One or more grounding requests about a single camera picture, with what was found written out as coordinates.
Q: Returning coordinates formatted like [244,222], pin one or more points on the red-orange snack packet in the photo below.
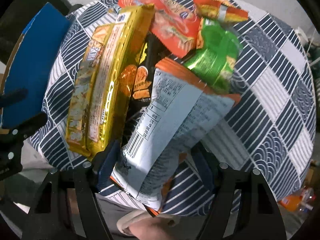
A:
[175,25]

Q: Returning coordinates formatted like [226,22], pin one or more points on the person's foot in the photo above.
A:
[160,231]

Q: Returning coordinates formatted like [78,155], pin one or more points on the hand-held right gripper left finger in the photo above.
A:
[108,163]

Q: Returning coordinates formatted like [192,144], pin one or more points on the blue white patterned tablecloth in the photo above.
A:
[270,92]

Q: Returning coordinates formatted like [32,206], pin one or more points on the orange noodle snack packet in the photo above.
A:
[212,10]

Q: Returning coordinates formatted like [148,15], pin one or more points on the black snack packet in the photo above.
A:
[142,80]

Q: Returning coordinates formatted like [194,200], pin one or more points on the green snack packet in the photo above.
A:
[215,55]

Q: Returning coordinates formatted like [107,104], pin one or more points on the pale blue orange snack packet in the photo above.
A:
[170,120]

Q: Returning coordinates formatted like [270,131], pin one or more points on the beige slipper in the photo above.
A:
[140,217]

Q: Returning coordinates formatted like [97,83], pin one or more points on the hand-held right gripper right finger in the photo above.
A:
[203,170]

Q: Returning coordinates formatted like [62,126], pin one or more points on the gold snack packet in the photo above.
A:
[107,80]

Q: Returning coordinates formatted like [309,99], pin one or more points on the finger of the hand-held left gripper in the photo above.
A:
[31,123]
[15,96]

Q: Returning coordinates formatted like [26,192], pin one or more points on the orange plastic bottle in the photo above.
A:
[292,201]

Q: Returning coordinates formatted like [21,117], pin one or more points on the blue cardboard box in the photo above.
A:
[32,55]

